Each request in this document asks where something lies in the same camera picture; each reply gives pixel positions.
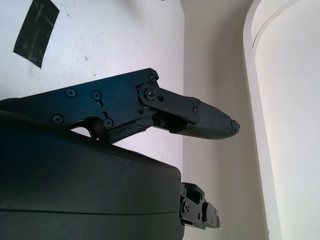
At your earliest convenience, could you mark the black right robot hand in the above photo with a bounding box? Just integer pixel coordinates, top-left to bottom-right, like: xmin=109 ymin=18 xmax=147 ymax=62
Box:
xmin=0 ymin=67 xmax=242 ymax=240

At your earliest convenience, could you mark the black tape strip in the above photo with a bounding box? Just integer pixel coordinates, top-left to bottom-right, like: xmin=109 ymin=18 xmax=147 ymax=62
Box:
xmin=12 ymin=0 xmax=60 ymax=69

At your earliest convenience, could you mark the white curved container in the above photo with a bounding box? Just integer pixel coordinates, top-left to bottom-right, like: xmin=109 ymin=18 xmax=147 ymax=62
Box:
xmin=243 ymin=0 xmax=320 ymax=240

